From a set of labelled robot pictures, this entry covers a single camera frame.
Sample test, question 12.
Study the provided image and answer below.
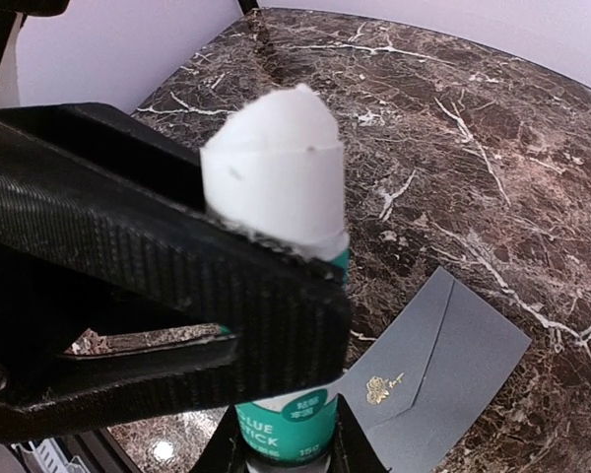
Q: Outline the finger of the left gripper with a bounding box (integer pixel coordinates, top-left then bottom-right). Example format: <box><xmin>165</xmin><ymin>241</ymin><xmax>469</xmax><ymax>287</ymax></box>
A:
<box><xmin>0</xmin><ymin>103</ymin><xmax>351</xmax><ymax>443</ymax></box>

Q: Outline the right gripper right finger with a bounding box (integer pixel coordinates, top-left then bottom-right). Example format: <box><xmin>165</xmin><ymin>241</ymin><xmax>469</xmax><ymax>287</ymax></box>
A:
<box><xmin>329</xmin><ymin>394</ymin><xmax>390</xmax><ymax>473</ymax></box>

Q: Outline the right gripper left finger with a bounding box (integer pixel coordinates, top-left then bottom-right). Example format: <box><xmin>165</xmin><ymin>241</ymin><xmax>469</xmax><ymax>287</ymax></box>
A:
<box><xmin>196</xmin><ymin>406</ymin><xmax>247</xmax><ymax>473</ymax></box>

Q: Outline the grey envelope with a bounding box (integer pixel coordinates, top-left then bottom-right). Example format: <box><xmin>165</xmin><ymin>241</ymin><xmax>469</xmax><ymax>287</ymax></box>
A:
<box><xmin>339</xmin><ymin>267</ymin><xmax>531</xmax><ymax>472</ymax></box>

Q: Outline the green white glue stick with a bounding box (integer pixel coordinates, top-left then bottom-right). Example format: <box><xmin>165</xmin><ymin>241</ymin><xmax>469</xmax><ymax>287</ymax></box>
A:
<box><xmin>199</xmin><ymin>82</ymin><xmax>351</xmax><ymax>469</ymax></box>

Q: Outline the black front rail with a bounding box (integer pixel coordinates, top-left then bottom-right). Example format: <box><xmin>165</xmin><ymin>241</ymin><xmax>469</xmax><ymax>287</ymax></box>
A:
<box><xmin>9</xmin><ymin>429</ymin><xmax>142</xmax><ymax>473</ymax></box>

